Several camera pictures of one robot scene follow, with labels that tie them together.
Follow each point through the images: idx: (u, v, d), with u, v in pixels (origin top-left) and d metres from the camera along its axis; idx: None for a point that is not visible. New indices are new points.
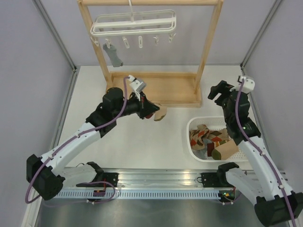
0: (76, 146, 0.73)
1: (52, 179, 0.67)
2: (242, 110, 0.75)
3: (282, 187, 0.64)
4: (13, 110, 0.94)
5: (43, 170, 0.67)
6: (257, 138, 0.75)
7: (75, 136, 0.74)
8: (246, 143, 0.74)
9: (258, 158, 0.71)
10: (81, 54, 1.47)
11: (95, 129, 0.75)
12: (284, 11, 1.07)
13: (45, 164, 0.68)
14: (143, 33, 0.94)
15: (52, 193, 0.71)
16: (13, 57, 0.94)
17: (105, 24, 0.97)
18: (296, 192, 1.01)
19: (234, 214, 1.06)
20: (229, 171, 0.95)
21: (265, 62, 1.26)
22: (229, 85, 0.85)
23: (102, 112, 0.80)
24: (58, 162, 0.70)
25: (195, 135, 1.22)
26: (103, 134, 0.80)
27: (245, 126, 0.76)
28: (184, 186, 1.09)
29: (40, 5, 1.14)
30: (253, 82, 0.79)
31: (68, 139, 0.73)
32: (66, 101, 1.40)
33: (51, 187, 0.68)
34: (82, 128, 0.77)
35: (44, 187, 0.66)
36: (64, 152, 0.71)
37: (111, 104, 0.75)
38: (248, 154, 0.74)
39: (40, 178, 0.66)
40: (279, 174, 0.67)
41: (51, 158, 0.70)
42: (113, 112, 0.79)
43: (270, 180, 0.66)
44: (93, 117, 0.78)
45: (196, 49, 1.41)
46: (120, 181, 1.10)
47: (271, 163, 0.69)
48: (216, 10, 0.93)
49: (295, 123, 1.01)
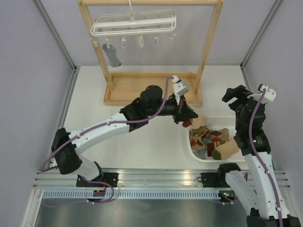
0: (104, 132, 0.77)
1: (73, 157, 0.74)
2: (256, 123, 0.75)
3: (279, 210, 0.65)
4: (13, 110, 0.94)
5: (67, 146, 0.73)
6: (266, 154, 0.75)
7: (105, 123, 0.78)
8: (254, 158, 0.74)
9: (262, 175, 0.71)
10: (81, 54, 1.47)
11: (126, 122, 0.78)
12: (284, 11, 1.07)
13: (71, 141, 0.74)
14: (143, 33, 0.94)
15: (69, 170, 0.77)
16: (13, 57, 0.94)
17: (105, 24, 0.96)
18: (295, 192, 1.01)
19: (233, 214, 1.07)
20: (229, 173, 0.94)
21: (265, 62, 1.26)
22: (247, 91, 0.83)
23: (137, 108, 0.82)
24: (83, 142, 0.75)
25: (195, 135, 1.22)
26: (132, 129, 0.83)
27: (256, 140, 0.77)
28: (184, 186, 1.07)
29: (40, 5, 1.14)
30: (273, 93, 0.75)
31: (98, 124, 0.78)
32: (66, 101, 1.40)
33: (70, 165, 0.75)
34: (114, 117, 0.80)
35: (64, 162, 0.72)
36: (91, 135, 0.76)
37: (147, 101, 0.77)
38: (252, 168, 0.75)
39: (62, 152, 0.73)
40: (279, 196, 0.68)
41: (78, 136, 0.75)
42: (147, 109, 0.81)
43: (269, 200, 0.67)
44: (127, 110, 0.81)
45: (196, 49, 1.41)
46: (120, 181, 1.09)
47: (273, 182, 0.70)
48: (216, 11, 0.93)
49: (295, 123, 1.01)
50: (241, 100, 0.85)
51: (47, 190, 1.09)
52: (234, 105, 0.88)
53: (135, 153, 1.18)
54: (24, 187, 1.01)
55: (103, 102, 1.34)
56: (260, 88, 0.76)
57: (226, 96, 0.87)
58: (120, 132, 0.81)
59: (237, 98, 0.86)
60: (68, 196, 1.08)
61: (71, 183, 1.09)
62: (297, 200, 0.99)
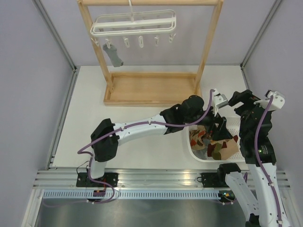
0: (146, 130, 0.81)
1: (113, 148, 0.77)
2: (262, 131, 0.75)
3: (280, 223, 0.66)
4: (13, 110, 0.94)
5: (111, 136, 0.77)
6: (271, 165, 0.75)
7: (147, 121, 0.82)
8: (259, 169, 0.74)
9: (265, 187, 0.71)
10: (81, 54, 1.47)
11: (165, 125, 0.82)
12: (284, 11, 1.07)
13: (115, 132, 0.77)
14: (143, 33, 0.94)
15: (104, 159, 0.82)
16: (13, 57, 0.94)
17: (105, 24, 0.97)
18: (295, 192, 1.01)
19: (233, 214, 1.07)
20: (230, 174, 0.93)
21: (265, 62, 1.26)
22: (254, 97, 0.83)
23: (175, 114, 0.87)
24: (125, 135, 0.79)
25: (195, 136, 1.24)
26: (167, 133, 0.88)
27: (262, 150, 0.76)
28: (184, 187, 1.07)
29: (40, 5, 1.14)
30: (282, 100, 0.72)
31: (140, 121, 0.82)
32: (66, 101, 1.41)
33: (107, 154, 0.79)
34: (155, 118, 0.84)
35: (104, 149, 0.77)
36: (134, 130, 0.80)
37: (189, 109, 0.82)
38: (255, 178, 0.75)
39: (106, 140, 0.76)
40: (280, 208, 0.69)
41: (121, 128, 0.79)
42: (186, 117, 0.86)
43: (271, 212, 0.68)
44: (166, 114, 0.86)
45: (196, 49, 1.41)
46: (120, 181, 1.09)
47: (276, 195, 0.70)
48: (216, 11, 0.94)
49: (295, 124, 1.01)
50: (247, 105, 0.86)
51: (47, 190, 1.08)
52: (240, 109, 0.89)
53: (135, 153, 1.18)
54: (24, 187, 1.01)
55: (103, 102, 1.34)
56: (268, 95, 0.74)
57: (232, 100, 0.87)
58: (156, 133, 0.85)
59: (244, 102, 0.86)
60: (68, 196, 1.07)
61: (71, 183, 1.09)
62: (297, 200, 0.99)
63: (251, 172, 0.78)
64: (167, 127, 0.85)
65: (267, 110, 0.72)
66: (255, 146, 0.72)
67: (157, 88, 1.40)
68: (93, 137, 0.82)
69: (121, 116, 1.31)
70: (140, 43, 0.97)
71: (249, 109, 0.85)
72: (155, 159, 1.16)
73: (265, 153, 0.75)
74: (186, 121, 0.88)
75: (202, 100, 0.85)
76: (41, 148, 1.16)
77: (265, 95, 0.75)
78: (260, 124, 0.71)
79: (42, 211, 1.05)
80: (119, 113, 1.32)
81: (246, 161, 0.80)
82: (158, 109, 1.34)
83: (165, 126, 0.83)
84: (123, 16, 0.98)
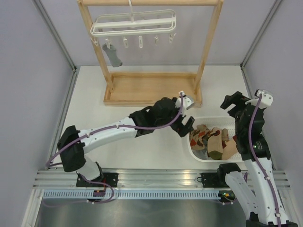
0: (113, 135, 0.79)
1: (79, 156, 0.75)
2: (255, 127, 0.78)
3: (279, 216, 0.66)
4: (13, 110, 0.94)
5: (76, 144, 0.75)
6: (266, 160, 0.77)
7: (115, 126, 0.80)
8: (254, 164, 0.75)
9: (262, 181, 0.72)
10: (81, 54, 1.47)
11: (134, 127, 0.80)
12: (284, 11, 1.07)
13: (80, 139, 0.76)
14: (143, 33, 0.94)
15: (73, 168, 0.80)
16: (13, 57, 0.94)
17: (106, 24, 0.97)
18: (295, 192, 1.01)
19: (233, 215, 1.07)
20: (229, 173, 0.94)
21: (265, 62, 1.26)
22: (245, 97, 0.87)
23: (147, 116, 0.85)
24: (91, 142, 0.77)
25: (195, 136, 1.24)
26: (138, 135, 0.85)
27: (256, 145, 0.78)
28: (184, 187, 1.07)
29: (40, 5, 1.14)
30: (270, 98, 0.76)
31: (108, 126, 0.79)
32: (66, 100, 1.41)
33: (74, 163, 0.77)
34: (123, 121, 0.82)
35: (69, 159, 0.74)
36: (100, 135, 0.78)
37: (161, 109, 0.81)
38: (252, 174, 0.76)
39: (70, 148, 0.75)
40: (278, 202, 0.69)
41: (87, 135, 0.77)
42: (158, 118, 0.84)
43: (268, 206, 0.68)
44: (137, 117, 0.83)
45: (196, 50, 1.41)
46: (120, 181, 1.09)
47: (273, 188, 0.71)
48: (216, 11, 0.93)
49: (295, 124, 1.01)
50: (238, 105, 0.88)
51: (47, 190, 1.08)
52: (232, 111, 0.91)
53: (135, 152, 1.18)
54: (24, 187, 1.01)
55: (103, 102, 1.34)
56: (256, 93, 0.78)
57: (224, 102, 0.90)
58: (126, 136, 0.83)
59: (236, 103, 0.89)
60: (67, 196, 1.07)
61: (71, 183, 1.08)
62: (297, 200, 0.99)
63: (247, 169, 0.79)
64: (137, 130, 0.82)
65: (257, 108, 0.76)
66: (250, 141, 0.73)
67: (157, 88, 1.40)
68: (58, 146, 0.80)
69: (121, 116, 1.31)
70: (140, 43, 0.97)
71: (242, 109, 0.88)
72: (155, 159, 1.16)
73: (259, 149, 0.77)
74: (157, 124, 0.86)
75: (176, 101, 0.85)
76: (41, 148, 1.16)
77: (254, 94, 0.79)
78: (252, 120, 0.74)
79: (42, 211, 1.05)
80: (120, 113, 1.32)
81: (243, 158, 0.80)
82: None
83: (135, 128, 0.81)
84: (123, 16, 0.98)
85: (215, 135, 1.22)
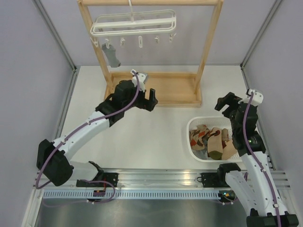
0: (87, 132, 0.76)
1: (65, 164, 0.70)
2: (250, 123, 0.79)
3: (277, 206, 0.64)
4: (14, 110, 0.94)
5: (56, 153, 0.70)
6: (261, 153, 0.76)
7: (85, 123, 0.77)
8: (250, 157, 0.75)
9: (258, 174, 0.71)
10: (81, 54, 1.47)
11: (105, 117, 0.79)
12: (284, 11, 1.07)
13: (58, 148, 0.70)
14: (142, 33, 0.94)
15: (62, 180, 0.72)
16: (14, 57, 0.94)
17: (106, 24, 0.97)
18: (295, 192, 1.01)
19: (233, 215, 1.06)
20: (230, 172, 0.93)
21: (265, 62, 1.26)
22: (237, 97, 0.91)
23: (111, 104, 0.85)
24: (70, 146, 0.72)
25: (195, 136, 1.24)
26: (112, 124, 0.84)
27: (251, 140, 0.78)
28: (184, 186, 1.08)
29: (40, 5, 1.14)
30: (261, 96, 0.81)
31: (78, 126, 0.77)
32: (66, 100, 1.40)
33: (61, 174, 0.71)
34: (92, 116, 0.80)
35: (56, 172, 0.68)
36: (76, 137, 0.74)
37: (122, 91, 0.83)
38: (249, 168, 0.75)
39: (52, 161, 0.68)
40: (276, 193, 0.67)
41: (63, 142, 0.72)
42: (123, 102, 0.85)
43: (266, 197, 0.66)
44: (102, 108, 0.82)
45: (196, 49, 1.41)
46: (120, 181, 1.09)
47: (270, 180, 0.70)
48: (216, 10, 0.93)
49: (295, 124, 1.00)
50: (232, 106, 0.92)
51: (47, 190, 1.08)
52: (227, 112, 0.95)
53: (135, 152, 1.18)
54: (24, 187, 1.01)
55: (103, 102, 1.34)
56: (248, 92, 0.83)
57: (218, 104, 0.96)
58: (101, 129, 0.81)
59: (229, 104, 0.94)
60: (68, 196, 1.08)
61: (72, 183, 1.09)
62: (297, 200, 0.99)
63: (244, 164, 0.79)
64: (109, 118, 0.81)
65: (250, 104, 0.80)
66: (245, 133, 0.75)
67: (157, 88, 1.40)
68: (38, 167, 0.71)
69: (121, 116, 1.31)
70: (140, 43, 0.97)
71: (235, 109, 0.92)
72: (155, 158, 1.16)
73: (254, 144, 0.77)
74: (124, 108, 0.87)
75: (131, 83, 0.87)
76: None
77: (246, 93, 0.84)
78: (245, 113, 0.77)
79: (42, 211, 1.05)
80: None
81: (239, 153, 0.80)
82: (158, 109, 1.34)
83: (106, 118, 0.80)
84: (123, 16, 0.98)
85: (215, 134, 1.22)
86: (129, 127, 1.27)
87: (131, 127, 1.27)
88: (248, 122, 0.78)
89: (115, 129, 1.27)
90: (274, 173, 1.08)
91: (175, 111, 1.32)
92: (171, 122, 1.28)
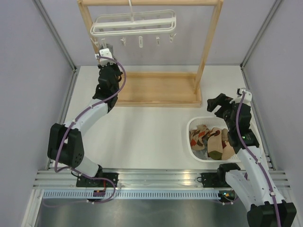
0: (91, 116, 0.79)
1: (79, 141, 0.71)
2: (244, 122, 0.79)
3: (273, 195, 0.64)
4: (13, 110, 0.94)
5: (71, 132, 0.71)
6: (256, 148, 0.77)
7: (89, 107, 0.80)
8: (245, 151, 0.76)
9: (253, 165, 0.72)
10: (81, 54, 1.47)
11: (104, 101, 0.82)
12: (285, 11, 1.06)
13: (71, 126, 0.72)
14: (143, 33, 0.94)
15: (77, 161, 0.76)
16: (14, 57, 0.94)
17: (109, 24, 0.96)
18: (295, 192, 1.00)
19: (233, 215, 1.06)
20: (230, 172, 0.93)
21: (265, 61, 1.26)
22: (228, 98, 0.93)
23: (102, 92, 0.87)
24: (81, 125, 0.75)
25: (195, 136, 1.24)
26: (109, 109, 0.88)
27: (245, 136, 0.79)
28: (184, 187, 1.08)
29: (40, 5, 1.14)
30: (250, 94, 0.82)
31: (83, 110, 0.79)
32: (67, 101, 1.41)
33: (77, 154, 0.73)
34: (92, 102, 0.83)
35: (72, 151, 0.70)
36: (84, 117, 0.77)
37: (108, 81, 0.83)
38: (245, 162, 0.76)
39: (68, 140, 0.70)
40: (271, 183, 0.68)
41: (74, 122, 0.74)
42: (111, 88, 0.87)
43: (262, 187, 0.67)
44: (98, 97, 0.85)
45: (196, 49, 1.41)
46: (120, 181, 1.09)
47: (265, 170, 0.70)
48: (216, 10, 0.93)
49: (295, 124, 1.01)
50: (225, 106, 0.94)
51: (47, 190, 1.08)
52: (219, 112, 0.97)
53: (134, 152, 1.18)
54: (23, 188, 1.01)
55: None
56: (239, 92, 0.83)
57: (210, 105, 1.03)
58: (101, 115, 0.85)
59: (221, 105, 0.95)
60: (68, 196, 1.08)
61: (72, 183, 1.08)
62: (297, 200, 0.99)
63: (241, 160, 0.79)
64: (107, 103, 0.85)
65: (242, 104, 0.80)
66: (238, 132, 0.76)
67: (157, 88, 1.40)
68: (49, 152, 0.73)
69: (121, 116, 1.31)
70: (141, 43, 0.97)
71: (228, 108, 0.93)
72: (155, 158, 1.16)
73: (248, 140, 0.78)
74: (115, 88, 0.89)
75: (110, 69, 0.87)
76: (41, 148, 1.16)
77: (237, 92, 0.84)
78: (238, 112, 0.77)
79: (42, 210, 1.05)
80: (119, 113, 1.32)
81: (235, 150, 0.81)
82: (157, 109, 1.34)
83: (105, 102, 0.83)
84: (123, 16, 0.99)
85: (215, 135, 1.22)
86: (129, 126, 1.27)
87: (131, 127, 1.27)
88: (241, 121, 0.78)
89: (116, 129, 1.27)
90: (273, 173, 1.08)
91: (175, 111, 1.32)
92: (171, 122, 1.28)
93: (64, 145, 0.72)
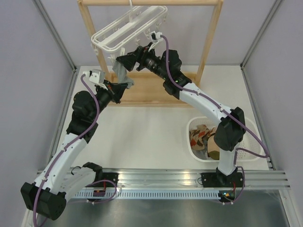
0: (65, 161, 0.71)
1: (54, 200, 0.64)
2: (174, 69, 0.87)
3: (223, 109, 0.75)
4: (13, 109, 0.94)
5: (41, 193, 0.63)
6: (190, 84, 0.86)
7: (62, 150, 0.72)
8: (183, 92, 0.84)
9: (196, 98, 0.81)
10: (81, 54, 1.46)
11: (79, 137, 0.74)
12: (284, 11, 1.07)
13: (42, 187, 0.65)
14: (150, 24, 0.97)
15: (59, 211, 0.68)
16: (14, 58, 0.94)
17: (110, 39, 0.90)
18: (296, 192, 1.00)
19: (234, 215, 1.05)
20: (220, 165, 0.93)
21: (265, 61, 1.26)
22: (145, 48, 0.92)
23: (80, 120, 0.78)
24: (54, 181, 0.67)
25: (195, 136, 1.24)
26: (89, 140, 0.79)
27: (178, 80, 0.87)
28: (184, 187, 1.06)
29: (40, 5, 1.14)
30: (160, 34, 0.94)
31: (55, 158, 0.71)
32: (67, 100, 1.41)
33: (56, 207, 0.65)
34: (66, 141, 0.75)
35: (49, 210, 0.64)
36: (57, 169, 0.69)
37: (83, 110, 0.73)
38: (189, 100, 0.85)
39: (41, 203, 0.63)
40: (217, 101, 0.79)
41: (45, 179, 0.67)
42: (89, 116, 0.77)
43: (213, 109, 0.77)
44: (74, 126, 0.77)
45: (196, 49, 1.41)
46: (120, 181, 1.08)
47: (207, 96, 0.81)
48: (216, 11, 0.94)
49: (294, 124, 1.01)
50: (145, 57, 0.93)
51: None
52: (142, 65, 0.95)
53: (134, 152, 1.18)
54: None
55: None
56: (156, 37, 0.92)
57: (131, 65, 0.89)
58: (79, 152, 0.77)
59: (140, 58, 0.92)
60: None
61: None
62: (297, 200, 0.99)
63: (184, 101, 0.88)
64: (84, 136, 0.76)
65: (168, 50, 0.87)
66: (170, 77, 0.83)
67: (157, 88, 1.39)
68: (29, 208, 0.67)
69: (121, 116, 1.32)
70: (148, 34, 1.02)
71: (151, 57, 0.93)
72: (155, 158, 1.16)
73: (181, 81, 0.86)
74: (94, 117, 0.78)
75: (88, 93, 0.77)
76: (41, 148, 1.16)
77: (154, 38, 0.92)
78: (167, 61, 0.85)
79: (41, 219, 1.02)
80: (120, 113, 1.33)
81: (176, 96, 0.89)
82: (158, 109, 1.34)
83: (80, 138, 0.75)
84: (120, 19, 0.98)
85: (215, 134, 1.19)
86: (129, 126, 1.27)
87: (131, 126, 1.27)
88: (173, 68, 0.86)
89: (116, 129, 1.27)
90: (273, 173, 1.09)
91: (174, 111, 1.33)
92: (171, 122, 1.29)
93: (38, 206, 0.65)
